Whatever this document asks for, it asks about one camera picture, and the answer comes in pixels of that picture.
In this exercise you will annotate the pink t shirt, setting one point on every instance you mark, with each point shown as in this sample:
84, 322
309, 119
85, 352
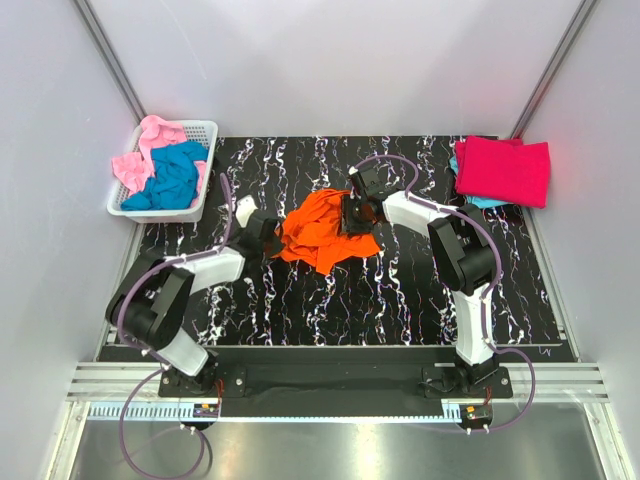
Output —
133, 169

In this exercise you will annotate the folded magenta t shirt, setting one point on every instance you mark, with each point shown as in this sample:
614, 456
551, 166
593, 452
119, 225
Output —
506, 170

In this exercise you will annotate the white plastic basket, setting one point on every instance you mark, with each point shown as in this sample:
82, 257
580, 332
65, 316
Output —
201, 131

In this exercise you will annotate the folded light blue t shirt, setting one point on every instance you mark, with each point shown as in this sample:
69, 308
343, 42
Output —
480, 202

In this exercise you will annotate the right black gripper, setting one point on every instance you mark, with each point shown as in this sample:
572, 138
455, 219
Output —
346, 222

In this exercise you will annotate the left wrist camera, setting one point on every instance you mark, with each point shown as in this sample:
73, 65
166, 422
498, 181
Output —
245, 207

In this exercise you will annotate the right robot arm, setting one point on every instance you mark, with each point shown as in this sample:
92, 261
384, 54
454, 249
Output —
466, 261

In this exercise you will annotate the aluminium front rail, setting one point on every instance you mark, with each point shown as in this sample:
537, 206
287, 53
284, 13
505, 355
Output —
547, 382

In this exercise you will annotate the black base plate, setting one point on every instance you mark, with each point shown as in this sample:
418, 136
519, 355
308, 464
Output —
280, 405

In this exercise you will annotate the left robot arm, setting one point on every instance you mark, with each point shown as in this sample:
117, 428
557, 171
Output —
149, 305

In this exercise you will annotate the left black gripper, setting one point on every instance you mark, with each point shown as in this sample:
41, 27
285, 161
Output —
276, 246

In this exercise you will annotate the orange t shirt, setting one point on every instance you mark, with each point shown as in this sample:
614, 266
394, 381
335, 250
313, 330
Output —
311, 234

